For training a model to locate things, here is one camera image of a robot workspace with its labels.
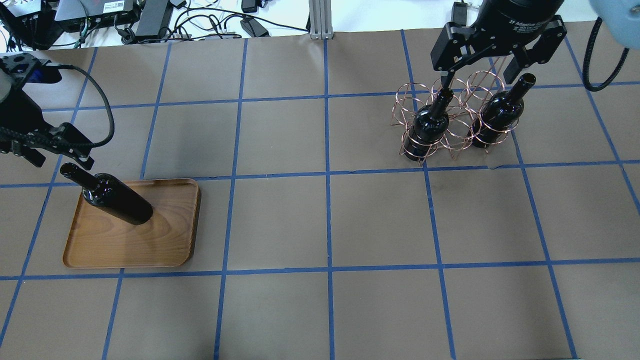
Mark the black power adapter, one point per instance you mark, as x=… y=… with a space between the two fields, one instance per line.
x=459 y=13

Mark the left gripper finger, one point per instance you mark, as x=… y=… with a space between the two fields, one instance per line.
x=86 y=162
x=33 y=156

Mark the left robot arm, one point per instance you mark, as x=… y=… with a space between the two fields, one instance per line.
x=7 y=85

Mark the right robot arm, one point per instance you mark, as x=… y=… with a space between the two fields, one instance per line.
x=622 y=19

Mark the copper wire wine rack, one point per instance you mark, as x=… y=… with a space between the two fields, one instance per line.
x=470 y=95

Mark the dark wine bottle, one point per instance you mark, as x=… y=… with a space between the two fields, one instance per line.
x=109 y=194
x=500 y=113
x=428 y=127

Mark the wooden tray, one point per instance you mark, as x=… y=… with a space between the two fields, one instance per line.
x=98 y=240

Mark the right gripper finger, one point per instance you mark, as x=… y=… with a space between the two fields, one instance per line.
x=518 y=63
x=447 y=78

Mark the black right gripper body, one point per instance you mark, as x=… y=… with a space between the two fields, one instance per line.
x=517 y=16

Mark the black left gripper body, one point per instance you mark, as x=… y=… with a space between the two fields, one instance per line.
x=16 y=111

